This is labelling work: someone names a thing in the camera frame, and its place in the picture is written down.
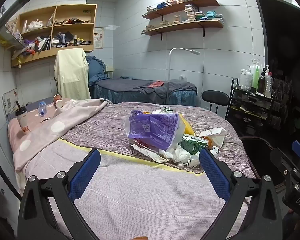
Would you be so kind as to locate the small white pump bottle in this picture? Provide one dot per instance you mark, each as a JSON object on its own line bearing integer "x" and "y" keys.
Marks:
{"x": 267, "y": 70}

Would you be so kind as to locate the blue clothes pile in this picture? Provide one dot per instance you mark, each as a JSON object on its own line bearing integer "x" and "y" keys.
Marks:
{"x": 95, "y": 70}

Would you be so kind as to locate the pink polka dot blanket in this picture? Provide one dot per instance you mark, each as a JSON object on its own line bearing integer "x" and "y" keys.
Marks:
{"x": 65, "y": 127}

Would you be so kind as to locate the brown bottle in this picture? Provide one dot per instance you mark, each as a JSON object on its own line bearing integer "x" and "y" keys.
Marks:
{"x": 261, "y": 82}

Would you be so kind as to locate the milk tea cup with straw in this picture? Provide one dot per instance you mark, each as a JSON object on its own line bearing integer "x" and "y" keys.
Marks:
{"x": 23, "y": 120}

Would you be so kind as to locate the green drink carton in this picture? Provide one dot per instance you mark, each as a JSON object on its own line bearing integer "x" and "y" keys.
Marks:
{"x": 193, "y": 143}

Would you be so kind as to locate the black stool with backrest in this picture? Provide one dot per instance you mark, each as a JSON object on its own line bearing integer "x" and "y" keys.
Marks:
{"x": 215, "y": 98}

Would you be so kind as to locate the wooden wall cabinet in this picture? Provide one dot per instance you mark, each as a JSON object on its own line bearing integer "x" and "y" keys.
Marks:
{"x": 53, "y": 50}

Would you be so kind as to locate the white floor lamp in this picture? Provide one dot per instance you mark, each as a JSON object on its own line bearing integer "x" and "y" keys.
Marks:
{"x": 170, "y": 65}

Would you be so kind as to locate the massage bed with grey cover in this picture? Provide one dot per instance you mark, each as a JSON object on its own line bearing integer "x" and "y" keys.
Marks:
{"x": 130, "y": 90}

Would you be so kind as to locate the purple plastic bag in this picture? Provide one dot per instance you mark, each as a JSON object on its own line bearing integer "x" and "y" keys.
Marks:
{"x": 152, "y": 130}

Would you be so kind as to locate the paper cup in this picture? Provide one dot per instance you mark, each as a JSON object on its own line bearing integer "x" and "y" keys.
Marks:
{"x": 59, "y": 103}
{"x": 57, "y": 98}

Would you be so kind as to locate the large white pump bottle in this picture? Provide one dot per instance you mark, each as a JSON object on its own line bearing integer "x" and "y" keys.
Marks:
{"x": 258, "y": 62}

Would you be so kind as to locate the red cloth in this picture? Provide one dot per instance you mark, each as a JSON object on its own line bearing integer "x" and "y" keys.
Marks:
{"x": 155, "y": 84}

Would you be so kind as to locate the bed with lilac sheet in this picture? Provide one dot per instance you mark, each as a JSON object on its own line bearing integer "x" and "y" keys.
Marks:
{"x": 140, "y": 200}

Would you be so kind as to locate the yellow foam net sleeve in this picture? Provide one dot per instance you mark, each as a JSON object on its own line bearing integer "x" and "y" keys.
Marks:
{"x": 187, "y": 126}

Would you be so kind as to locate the white napkin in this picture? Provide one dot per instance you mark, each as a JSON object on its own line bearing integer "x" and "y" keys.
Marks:
{"x": 177, "y": 156}

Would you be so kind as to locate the cream towel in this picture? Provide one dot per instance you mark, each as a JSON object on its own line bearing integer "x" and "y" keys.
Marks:
{"x": 71, "y": 75}

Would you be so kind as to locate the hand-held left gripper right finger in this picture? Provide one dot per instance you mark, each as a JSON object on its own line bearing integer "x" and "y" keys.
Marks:
{"x": 215, "y": 175}

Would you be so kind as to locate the white wall box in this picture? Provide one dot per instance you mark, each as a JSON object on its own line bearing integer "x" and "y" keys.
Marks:
{"x": 110, "y": 71}

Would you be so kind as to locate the white jar bottle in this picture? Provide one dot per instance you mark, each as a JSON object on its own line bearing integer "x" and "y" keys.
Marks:
{"x": 243, "y": 77}

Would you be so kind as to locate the dark trash bin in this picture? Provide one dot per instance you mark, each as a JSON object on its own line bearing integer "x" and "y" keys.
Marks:
{"x": 260, "y": 155}

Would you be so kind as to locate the clear water bottle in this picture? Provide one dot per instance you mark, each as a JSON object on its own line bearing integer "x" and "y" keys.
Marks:
{"x": 42, "y": 108}

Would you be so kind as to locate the small clear container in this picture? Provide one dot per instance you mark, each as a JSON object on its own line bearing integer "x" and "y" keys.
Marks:
{"x": 182, "y": 78}

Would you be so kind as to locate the wall code sign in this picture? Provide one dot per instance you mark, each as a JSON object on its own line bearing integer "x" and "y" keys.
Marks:
{"x": 9, "y": 102}

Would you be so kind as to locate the black storage cart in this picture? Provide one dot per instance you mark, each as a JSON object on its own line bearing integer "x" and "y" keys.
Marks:
{"x": 250, "y": 107}

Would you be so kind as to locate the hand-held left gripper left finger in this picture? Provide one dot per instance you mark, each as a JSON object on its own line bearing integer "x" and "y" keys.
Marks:
{"x": 83, "y": 175}

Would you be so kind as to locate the rack of dark packets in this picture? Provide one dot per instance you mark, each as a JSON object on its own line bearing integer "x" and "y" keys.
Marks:
{"x": 283, "y": 90}

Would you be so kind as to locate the wall poster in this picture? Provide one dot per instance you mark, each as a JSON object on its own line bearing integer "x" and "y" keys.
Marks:
{"x": 98, "y": 38}

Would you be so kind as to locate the purple striped blanket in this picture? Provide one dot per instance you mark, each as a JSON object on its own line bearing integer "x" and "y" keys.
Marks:
{"x": 102, "y": 127}

